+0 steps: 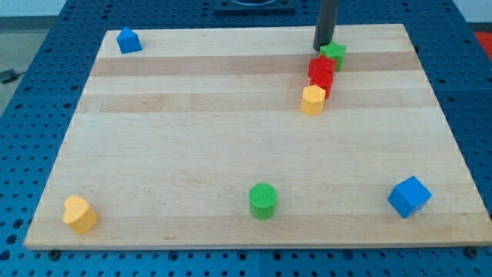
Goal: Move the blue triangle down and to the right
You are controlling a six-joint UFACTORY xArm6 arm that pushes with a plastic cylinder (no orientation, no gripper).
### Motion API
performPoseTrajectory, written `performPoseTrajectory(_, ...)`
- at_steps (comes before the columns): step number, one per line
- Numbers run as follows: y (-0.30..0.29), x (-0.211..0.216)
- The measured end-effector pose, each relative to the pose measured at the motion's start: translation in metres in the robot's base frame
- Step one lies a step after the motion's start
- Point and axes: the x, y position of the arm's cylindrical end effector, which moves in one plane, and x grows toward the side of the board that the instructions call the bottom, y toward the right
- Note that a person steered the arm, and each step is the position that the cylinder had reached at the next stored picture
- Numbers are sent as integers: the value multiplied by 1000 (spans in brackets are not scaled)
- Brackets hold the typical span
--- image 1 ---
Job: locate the blue triangle block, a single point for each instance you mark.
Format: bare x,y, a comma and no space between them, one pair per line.
128,41

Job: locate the wooden board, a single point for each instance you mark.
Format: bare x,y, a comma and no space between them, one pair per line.
166,143

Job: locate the green cylinder block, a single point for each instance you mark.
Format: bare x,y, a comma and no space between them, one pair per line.
263,198

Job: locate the yellow hexagon block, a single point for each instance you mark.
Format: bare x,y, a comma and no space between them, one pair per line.
312,100

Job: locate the red star block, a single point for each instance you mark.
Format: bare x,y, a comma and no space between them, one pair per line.
321,64

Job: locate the green star block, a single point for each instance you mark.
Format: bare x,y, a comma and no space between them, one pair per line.
334,51

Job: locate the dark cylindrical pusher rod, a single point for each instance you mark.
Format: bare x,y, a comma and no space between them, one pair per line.
326,21

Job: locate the blue cube block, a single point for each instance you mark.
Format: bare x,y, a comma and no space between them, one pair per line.
409,197

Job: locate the yellow heart block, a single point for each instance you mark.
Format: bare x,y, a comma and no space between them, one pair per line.
79,216

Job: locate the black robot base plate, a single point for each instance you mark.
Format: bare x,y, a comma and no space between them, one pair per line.
254,5

